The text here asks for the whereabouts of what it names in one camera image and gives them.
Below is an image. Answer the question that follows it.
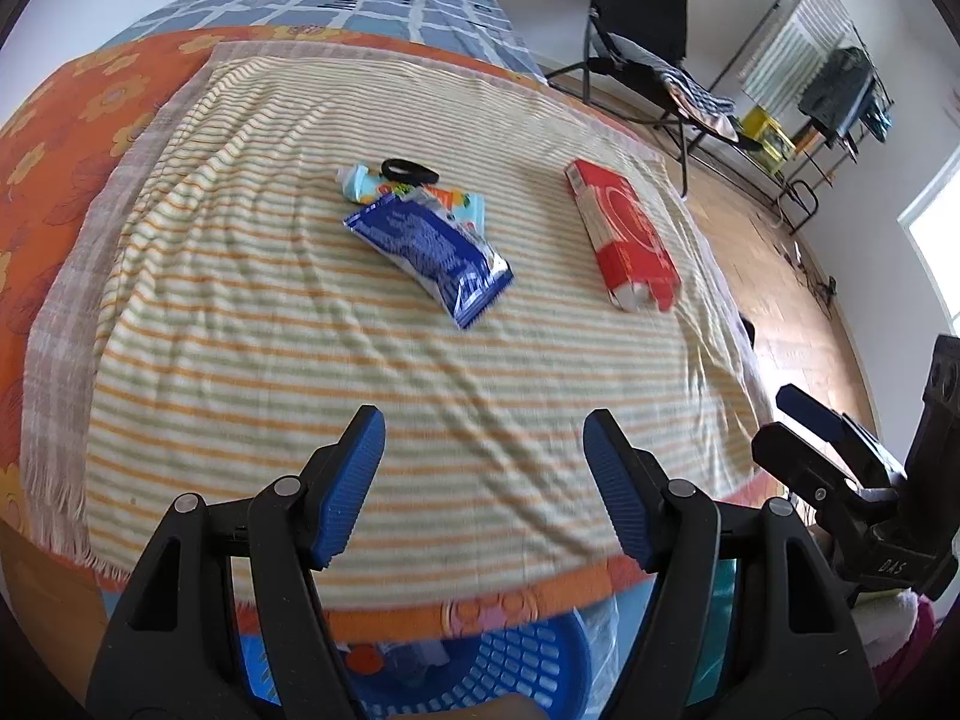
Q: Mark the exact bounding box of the light blue colourful wrapper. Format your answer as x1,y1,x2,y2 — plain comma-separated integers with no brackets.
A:
335,165,488,230

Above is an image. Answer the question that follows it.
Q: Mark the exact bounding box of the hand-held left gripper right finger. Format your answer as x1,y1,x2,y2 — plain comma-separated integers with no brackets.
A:
583,409,878,720

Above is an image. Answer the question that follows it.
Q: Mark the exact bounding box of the orange floral blanket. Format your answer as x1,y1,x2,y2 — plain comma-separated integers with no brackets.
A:
0,26,788,642

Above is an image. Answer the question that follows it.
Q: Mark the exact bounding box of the blue snack packet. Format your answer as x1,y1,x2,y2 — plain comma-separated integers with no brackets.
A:
343,191,515,331

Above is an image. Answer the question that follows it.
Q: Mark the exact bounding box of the black folding chair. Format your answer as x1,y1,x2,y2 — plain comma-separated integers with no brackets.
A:
544,0,758,200

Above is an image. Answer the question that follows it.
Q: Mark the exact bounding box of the blue plastic mesh basket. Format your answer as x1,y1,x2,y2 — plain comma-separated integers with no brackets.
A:
240,604,623,720

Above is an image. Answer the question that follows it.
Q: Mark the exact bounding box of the hanging dark garment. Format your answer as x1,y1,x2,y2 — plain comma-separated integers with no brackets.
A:
799,47,878,128

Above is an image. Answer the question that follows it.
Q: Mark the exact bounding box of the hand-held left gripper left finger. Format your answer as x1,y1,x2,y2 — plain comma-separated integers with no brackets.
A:
86,405,387,720

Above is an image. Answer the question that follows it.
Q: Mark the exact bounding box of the dark checked cloth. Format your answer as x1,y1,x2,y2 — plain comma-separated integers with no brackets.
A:
660,64,740,128

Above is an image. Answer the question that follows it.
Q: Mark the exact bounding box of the hanging teal garment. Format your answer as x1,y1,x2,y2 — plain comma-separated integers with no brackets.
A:
862,90,896,143

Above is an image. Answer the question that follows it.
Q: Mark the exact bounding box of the window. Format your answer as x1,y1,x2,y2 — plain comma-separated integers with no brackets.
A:
896,157,960,332

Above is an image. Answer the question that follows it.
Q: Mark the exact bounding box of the black hair tie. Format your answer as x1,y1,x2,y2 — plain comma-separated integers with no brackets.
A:
381,158,441,186

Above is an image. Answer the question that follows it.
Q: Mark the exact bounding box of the blue checked bed sheet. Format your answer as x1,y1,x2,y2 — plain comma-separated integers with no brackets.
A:
105,0,545,80

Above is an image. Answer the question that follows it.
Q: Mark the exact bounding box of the black metal drying rack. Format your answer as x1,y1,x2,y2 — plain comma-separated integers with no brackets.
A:
705,0,897,233

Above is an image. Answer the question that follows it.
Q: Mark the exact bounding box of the yellow striped towel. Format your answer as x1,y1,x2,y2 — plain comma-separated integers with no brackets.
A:
19,41,773,593

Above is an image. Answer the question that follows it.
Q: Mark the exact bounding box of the red cardboard box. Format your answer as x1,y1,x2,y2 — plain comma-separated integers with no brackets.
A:
564,159,682,314

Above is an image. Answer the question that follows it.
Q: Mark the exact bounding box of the hanging green striped towel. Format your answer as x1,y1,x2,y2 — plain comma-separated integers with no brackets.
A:
739,0,860,102

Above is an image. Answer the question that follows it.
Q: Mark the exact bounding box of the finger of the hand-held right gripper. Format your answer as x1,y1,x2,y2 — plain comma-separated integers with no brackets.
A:
752,420,905,541
776,384,852,442

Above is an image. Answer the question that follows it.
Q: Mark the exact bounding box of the white plastic bag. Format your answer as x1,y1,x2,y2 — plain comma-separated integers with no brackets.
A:
579,600,623,687

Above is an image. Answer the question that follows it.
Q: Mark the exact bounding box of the person's right forearm fluffy sleeve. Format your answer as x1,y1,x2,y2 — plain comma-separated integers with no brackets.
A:
859,589,940,691

